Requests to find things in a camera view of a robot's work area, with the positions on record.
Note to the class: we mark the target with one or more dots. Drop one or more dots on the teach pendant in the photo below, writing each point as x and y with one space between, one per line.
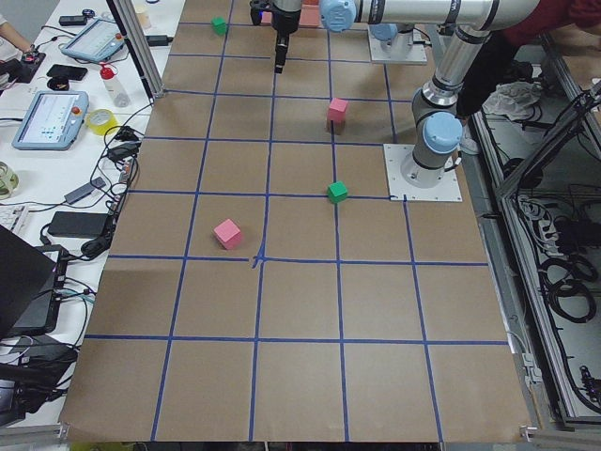
52 121
97 42

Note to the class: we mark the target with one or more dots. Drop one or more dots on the pink cube near centre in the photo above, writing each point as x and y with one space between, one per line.
228 234

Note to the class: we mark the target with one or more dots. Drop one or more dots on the aluminium frame post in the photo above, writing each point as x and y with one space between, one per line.
126 20

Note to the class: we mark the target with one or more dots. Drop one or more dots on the black smartphone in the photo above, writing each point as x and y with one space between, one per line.
72 73

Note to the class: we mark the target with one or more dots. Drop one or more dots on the green cube near base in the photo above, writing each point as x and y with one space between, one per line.
337 192

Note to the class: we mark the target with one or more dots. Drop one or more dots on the teach pendant far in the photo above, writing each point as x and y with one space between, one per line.
97 42

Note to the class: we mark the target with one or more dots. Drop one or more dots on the white crumpled cloth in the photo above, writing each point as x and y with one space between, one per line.
515 100

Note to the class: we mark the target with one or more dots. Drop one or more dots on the black laptop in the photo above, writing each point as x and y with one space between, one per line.
30 280

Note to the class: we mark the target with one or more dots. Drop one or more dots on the black power adapter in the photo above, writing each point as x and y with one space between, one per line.
69 224

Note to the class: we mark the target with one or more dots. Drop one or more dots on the white squeeze bottle red cap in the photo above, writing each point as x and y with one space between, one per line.
113 86

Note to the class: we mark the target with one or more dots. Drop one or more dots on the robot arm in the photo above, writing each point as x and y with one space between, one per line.
438 130
391 37

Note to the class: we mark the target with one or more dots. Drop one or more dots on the green cube far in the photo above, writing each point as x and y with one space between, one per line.
219 25

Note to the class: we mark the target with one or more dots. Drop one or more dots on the pink foam cube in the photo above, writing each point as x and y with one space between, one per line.
337 110

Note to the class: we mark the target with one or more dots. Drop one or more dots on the yellow tape roll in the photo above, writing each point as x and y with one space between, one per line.
101 122

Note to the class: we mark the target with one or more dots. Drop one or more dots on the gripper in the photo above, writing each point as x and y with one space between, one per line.
285 22

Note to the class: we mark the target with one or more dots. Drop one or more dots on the teach pendant near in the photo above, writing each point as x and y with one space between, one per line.
52 121

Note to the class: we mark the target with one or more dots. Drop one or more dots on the person in red shirt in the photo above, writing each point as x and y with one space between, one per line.
498 52

